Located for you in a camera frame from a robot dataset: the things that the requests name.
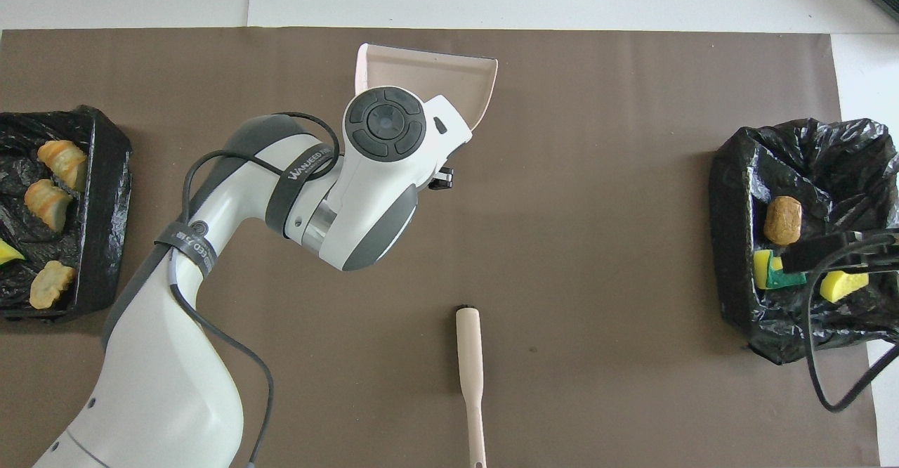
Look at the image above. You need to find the brown paper table mat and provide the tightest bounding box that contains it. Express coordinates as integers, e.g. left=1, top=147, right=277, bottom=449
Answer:
left=0, top=27, right=880, bottom=468

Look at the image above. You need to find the beige handled black bristle brush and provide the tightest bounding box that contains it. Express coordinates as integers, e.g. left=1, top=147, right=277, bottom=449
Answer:
left=454, top=304, right=488, bottom=468

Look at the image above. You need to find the small orange striped sponge roll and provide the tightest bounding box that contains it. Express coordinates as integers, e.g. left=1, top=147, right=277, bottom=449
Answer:
left=23, top=178, right=74, bottom=233

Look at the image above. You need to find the yellow sponge piece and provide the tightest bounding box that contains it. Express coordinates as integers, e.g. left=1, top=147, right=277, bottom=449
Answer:
left=819, top=270, right=870, bottom=304

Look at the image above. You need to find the pale pink plastic dustpan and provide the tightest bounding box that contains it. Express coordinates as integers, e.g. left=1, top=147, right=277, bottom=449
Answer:
left=354, top=43, right=499, bottom=133

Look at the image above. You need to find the black bag covered flat bin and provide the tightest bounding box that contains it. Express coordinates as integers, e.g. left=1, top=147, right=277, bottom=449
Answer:
left=0, top=105, right=133, bottom=323

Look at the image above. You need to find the brown cracked sponge lump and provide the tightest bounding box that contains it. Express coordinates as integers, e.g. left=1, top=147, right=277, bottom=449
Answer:
left=763, top=196, right=803, bottom=247

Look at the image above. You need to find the yellow sponge piece green-backed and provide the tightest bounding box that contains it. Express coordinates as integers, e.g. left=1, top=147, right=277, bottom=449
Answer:
left=753, top=248, right=808, bottom=291

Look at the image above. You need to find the open black bag lined bin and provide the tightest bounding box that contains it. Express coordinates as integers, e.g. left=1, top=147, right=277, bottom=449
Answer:
left=708, top=117, right=899, bottom=365

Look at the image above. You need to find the large orange striped sponge roll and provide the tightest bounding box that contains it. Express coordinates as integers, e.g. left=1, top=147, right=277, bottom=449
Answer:
left=37, top=140, right=89, bottom=192

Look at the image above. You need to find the pale yellow sponge chip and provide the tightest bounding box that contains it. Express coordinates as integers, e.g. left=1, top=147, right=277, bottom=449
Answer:
left=28, top=260, right=77, bottom=311

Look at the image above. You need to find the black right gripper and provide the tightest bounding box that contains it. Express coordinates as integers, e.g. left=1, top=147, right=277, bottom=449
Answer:
left=780, top=228, right=899, bottom=276

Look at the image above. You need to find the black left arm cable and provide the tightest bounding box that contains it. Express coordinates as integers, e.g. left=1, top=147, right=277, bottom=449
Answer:
left=169, top=111, right=342, bottom=468

